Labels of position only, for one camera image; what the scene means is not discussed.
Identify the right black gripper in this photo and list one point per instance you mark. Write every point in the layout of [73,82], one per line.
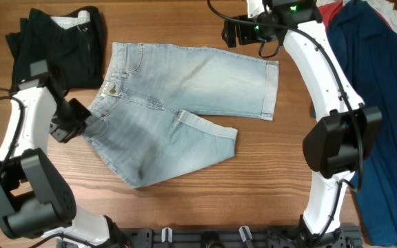
[245,37]

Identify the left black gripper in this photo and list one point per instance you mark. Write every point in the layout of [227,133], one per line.
[63,135]

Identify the light blue denim shorts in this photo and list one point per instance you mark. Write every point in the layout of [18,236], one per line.
[149,119]

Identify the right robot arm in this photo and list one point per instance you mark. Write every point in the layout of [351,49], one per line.
[345,129]

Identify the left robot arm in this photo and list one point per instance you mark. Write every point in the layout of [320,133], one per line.
[35,200]

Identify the folded black shorts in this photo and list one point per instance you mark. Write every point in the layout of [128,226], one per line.
[75,43]

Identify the red shirt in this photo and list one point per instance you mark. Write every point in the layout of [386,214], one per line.
[366,48]

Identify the navy blue shirt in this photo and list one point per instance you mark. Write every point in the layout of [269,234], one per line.
[377,203]

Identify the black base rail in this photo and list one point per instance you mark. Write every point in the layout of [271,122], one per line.
[240,237]

